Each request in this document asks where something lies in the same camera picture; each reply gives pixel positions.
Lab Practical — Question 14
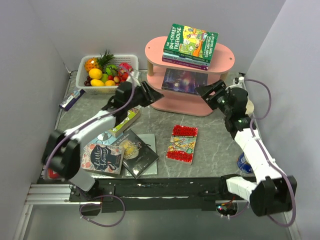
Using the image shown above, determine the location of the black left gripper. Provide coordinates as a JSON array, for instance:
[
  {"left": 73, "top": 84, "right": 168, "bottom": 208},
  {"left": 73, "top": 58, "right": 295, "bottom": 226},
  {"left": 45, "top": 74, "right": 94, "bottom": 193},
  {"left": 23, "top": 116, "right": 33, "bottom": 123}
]
[{"left": 125, "top": 80, "right": 164, "bottom": 111}]

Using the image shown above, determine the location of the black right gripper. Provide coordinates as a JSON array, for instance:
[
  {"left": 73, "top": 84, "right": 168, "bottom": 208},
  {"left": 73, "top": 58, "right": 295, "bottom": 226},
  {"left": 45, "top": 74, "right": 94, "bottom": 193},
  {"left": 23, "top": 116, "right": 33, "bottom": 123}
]
[{"left": 195, "top": 79, "right": 232, "bottom": 117}]

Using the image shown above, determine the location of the dark purple book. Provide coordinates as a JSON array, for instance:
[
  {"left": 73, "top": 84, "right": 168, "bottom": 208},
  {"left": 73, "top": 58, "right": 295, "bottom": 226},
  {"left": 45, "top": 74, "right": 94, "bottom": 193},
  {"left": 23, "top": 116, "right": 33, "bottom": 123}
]
[{"left": 161, "top": 68, "right": 208, "bottom": 95}]

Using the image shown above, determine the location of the purple 117-storey treehouse book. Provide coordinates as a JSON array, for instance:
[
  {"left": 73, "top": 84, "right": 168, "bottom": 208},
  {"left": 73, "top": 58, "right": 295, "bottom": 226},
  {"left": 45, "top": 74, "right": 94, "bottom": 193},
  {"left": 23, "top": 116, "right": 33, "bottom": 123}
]
[{"left": 162, "top": 57, "right": 209, "bottom": 71}]

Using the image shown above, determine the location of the light blue 143-storey treehouse book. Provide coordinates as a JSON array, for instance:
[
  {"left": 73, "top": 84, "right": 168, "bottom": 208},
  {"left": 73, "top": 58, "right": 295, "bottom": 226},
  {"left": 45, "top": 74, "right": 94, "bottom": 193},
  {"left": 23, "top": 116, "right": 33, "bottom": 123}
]
[{"left": 162, "top": 52, "right": 210, "bottom": 67}]

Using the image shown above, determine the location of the green 104-storey treehouse book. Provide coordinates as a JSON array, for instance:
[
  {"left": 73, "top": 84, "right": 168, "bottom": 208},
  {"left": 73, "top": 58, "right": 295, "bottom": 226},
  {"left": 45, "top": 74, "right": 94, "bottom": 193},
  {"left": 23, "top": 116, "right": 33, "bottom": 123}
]
[{"left": 163, "top": 23, "right": 219, "bottom": 63}]

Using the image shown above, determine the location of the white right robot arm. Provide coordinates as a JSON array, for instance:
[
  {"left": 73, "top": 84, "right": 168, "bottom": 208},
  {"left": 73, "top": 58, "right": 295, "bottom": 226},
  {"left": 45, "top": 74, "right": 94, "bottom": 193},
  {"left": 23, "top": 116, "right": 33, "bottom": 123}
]
[{"left": 196, "top": 80, "right": 297, "bottom": 217}]

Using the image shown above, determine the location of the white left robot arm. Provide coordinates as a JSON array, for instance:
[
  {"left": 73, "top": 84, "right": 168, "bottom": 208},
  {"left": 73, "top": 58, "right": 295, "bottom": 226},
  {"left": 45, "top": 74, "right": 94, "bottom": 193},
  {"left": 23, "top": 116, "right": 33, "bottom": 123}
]
[{"left": 41, "top": 80, "right": 164, "bottom": 201}]

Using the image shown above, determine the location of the pink three-tier shelf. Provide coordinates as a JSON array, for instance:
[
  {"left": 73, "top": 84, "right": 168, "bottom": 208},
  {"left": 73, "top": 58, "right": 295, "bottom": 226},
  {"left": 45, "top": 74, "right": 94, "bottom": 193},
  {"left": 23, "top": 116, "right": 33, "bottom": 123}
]
[{"left": 145, "top": 36, "right": 235, "bottom": 117}]

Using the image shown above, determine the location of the lime green comic book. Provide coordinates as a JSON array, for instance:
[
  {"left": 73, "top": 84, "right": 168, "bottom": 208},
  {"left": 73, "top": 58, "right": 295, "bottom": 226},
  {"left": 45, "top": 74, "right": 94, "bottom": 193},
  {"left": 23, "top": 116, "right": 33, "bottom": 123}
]
[{"left": 108, "top": 108, "right": 141, "bottom": 138}]

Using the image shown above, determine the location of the white plastic fruit basket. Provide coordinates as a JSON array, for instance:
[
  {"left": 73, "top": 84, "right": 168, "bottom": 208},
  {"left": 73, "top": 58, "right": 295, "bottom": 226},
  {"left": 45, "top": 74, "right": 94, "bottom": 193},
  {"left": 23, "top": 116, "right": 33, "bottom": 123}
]
[{"left": 75, "top": 54, "right": 139, "bottom": 95}]

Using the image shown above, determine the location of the pink dragon fruit toy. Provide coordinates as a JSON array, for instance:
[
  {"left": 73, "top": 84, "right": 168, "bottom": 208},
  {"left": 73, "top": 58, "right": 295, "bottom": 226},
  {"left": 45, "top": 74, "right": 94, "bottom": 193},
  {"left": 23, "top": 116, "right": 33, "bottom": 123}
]
[{"left": 118, "top": 62, "right": 134, "bottom": 73}]

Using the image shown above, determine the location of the grey thin booklet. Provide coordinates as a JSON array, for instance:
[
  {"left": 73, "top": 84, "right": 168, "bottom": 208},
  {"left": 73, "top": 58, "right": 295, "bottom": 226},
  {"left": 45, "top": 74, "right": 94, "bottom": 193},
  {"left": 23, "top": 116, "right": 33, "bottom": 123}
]
[{"left": 123, "top": 130, "right": 159, "bottom": 179}]

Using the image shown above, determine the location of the beige paper roll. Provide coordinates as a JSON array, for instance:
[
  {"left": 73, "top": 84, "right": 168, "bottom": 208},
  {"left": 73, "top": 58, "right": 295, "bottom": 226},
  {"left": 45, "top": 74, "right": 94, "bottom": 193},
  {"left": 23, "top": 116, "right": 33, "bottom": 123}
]
[{"left": 245, "top": 99, "right": 254, "bottom": 117}]

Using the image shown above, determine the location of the red book under green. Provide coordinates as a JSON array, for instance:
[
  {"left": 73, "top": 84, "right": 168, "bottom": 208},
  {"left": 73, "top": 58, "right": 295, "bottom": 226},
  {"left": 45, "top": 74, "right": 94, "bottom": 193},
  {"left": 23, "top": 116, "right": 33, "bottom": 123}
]
[{"left": 166, "top": 124, "right": 198, "bottom": 165}]

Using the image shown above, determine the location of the yellow mango toy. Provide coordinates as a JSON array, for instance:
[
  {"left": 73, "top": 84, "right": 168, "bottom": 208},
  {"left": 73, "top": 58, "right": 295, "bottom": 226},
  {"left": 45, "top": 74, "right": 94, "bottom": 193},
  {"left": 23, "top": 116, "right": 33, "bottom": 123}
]
[{"left": 90, "top": 79, "right": 105, "bottom": 87}]

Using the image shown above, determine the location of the orange toy fruit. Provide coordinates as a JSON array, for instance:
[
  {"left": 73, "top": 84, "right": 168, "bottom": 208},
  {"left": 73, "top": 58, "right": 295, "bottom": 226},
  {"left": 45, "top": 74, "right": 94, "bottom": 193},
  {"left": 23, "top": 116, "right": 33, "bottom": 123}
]
[{"left": 88, "top": 68, "right": 103, "bottom": 80}]

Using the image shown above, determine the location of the light blue cat book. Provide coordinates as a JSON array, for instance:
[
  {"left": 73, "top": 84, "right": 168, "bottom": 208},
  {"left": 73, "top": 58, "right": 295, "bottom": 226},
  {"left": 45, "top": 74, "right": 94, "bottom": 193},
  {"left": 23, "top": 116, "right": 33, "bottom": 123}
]
[{"left": 89, "top": 131, "right": 117, "bottom": 146}]

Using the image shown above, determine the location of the black Moon and Sixpence book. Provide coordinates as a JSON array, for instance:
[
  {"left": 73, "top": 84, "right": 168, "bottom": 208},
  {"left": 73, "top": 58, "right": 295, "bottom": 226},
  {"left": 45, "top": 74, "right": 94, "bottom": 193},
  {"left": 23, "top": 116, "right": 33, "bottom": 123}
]
[{"left": 111, "top": 129, "right": 159, "bottom": 179}]

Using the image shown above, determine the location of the toy pineapple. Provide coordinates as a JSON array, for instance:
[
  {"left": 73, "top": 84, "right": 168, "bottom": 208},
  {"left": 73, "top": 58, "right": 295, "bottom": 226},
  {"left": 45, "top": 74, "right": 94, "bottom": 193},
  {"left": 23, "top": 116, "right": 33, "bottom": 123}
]
[{"left": 84, "top": 50, "right": 114, "bottom": 73}]

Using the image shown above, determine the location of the blue wrapped tissue roll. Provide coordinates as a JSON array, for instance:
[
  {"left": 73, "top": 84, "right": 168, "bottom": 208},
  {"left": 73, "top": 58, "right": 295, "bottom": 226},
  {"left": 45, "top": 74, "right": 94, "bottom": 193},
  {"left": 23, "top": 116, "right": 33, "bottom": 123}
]
[{"left": 236, "top": 152, "right": 254, "bottom": 174}]

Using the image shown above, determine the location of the floral Little Women book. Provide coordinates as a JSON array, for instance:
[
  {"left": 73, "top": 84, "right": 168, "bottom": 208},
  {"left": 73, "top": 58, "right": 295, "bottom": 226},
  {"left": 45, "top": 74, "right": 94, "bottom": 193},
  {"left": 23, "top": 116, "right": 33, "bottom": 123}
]
[{"left": 80, "top": 143, "right": 125, "bottom": 176}]

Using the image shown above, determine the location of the purple white toothpaste box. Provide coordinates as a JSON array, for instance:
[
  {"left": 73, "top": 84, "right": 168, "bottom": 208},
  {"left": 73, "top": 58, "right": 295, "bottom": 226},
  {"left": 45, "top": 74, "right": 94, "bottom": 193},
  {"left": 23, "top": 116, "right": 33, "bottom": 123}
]
[{"left": 59, "top": 87, "right": 85, "bottom": 112}]

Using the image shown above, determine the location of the red box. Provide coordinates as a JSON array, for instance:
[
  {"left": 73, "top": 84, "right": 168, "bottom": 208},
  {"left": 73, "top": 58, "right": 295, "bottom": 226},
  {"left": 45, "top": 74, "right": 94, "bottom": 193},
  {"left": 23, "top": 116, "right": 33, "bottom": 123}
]
[{"left": 47, "top": 168, "right": 61, "bottom": 180}]

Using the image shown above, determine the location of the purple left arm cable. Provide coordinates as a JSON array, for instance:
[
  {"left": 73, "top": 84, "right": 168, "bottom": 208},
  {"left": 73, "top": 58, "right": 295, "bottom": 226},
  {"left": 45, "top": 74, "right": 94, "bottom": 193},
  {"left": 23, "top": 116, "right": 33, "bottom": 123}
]
[{"left": 44, "top": 71, "right": 137, "bottom": 173}]

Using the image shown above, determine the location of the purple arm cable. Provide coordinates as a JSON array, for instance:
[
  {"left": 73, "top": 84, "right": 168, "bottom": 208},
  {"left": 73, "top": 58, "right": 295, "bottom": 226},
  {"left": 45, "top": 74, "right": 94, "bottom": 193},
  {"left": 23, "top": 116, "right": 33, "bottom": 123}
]
[
  {"left": 44, "top": 71, "right": 137, "bottom": 173},
  {"left": 243, "top": 78, "right": 297, "bottom": 228}
]

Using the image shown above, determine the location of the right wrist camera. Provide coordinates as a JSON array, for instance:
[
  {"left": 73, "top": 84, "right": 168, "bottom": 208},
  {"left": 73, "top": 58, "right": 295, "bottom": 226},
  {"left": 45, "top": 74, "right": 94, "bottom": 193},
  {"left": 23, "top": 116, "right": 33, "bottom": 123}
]
[{"left": 230, "top": 76, "right": 245, "bottom": 89}]

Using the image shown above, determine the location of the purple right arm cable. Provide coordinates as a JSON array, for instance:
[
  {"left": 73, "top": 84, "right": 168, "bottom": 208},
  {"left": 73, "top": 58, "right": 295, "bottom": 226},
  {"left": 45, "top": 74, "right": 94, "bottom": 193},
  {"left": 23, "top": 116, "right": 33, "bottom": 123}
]
[{"left": 243, "top": 78, "right": 297, "bottom": 228}]

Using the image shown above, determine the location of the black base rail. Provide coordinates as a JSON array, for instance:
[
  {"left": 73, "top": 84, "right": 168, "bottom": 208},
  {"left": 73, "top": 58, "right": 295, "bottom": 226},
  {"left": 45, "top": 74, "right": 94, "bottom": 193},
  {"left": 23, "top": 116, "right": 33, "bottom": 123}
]
[{"left": 69, "top": 177, "right": 241, "bottom": 213}]

